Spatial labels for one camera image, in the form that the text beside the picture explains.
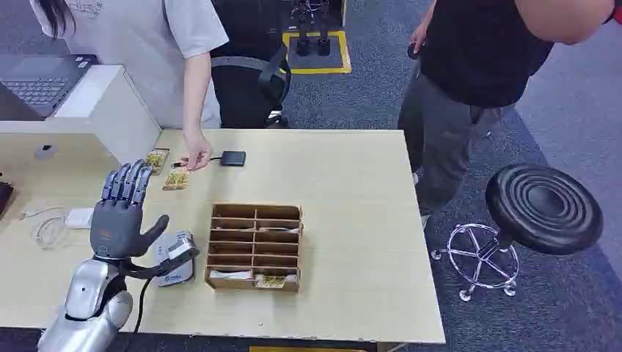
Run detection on wooden card sorting box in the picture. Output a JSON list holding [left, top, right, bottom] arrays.
[[204, 202, 304, 293]]

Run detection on white charger with cable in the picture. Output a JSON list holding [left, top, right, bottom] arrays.
[[21, 206, 95, 249]]

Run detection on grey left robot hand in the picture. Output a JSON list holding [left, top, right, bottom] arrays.
[[89, 159, 170, 260]]

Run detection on white partition box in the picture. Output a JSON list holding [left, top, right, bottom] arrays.
[[0, 64, 162, 166]]

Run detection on black office chair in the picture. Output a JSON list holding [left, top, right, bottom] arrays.
[[210, 0, 293, 130]]

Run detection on dark laptop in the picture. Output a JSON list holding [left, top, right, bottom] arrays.
[[0, 54, 100, 122]]

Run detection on person's hand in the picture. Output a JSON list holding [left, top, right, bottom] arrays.
[[180, 130, 214, 172]]

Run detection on black round stool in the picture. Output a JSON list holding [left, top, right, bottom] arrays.
[[431, 163, 604, 303]]

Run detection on person in grey shirt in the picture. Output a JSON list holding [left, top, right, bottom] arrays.
[[29, 0, 230, 172]]

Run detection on person in black shirt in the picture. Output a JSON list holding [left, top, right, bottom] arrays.
[[397, 0, 622, 217]]

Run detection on yellow card in box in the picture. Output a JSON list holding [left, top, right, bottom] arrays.
[[255, 274, 298, 290]]

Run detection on small black card reader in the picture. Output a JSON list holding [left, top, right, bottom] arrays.
[[219, 150, 247, 168]]

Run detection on yellow printed card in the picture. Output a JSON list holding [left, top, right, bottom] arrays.
[[161, 169, 191, 191], [144, 147, 170, 176]]

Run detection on white card in box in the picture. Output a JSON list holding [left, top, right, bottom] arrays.
[[209, 270, 254, 282]]

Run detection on black robot legs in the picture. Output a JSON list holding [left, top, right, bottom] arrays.
[[290, 0, 332, 57]]

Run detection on black object at edge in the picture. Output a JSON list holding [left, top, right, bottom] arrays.
[[0, 180, 15, 217]]

